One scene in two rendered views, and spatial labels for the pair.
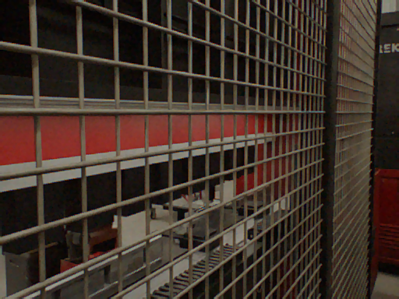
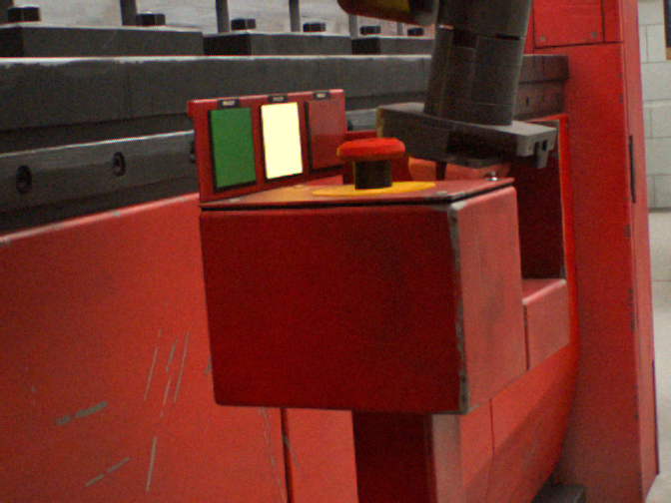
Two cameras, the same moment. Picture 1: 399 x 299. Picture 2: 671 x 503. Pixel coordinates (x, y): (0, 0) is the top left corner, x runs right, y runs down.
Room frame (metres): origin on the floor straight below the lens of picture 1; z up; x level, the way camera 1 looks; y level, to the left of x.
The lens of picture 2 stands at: (2.52, 0.34, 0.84)
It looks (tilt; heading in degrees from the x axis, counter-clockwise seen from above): 7 degrees down; 172
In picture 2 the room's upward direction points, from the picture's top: 4 degrees counter-clockwise
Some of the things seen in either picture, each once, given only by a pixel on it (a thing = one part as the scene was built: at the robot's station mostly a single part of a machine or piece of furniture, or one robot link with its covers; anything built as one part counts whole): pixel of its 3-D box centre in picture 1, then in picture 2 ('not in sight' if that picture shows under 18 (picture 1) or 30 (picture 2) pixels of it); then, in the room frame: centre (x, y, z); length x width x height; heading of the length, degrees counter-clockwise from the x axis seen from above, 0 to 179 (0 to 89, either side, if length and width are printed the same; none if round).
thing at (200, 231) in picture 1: (183, 234); not in sight; (1.37, 0.07, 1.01); 0.26 x 0.12 x 0.05; 60
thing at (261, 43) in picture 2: not in sight; (283, 48); (1.03, 0.52, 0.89); 0.30 x 0.05 x 0.03; 150
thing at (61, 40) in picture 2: not in sight; (95, 46); (1.38, 0.32, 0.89); 0.30 x 0.05 x 0.03; 150
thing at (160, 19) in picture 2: not in sight; (150, 21); (1.29, 0.37, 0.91); 0.03 x 0.03 x 0.02; 60
